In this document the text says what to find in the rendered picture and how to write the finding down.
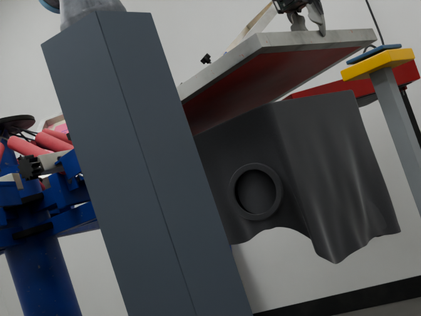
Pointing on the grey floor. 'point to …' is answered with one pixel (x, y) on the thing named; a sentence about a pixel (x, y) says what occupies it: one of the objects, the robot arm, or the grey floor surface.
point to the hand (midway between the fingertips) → (316, 36)
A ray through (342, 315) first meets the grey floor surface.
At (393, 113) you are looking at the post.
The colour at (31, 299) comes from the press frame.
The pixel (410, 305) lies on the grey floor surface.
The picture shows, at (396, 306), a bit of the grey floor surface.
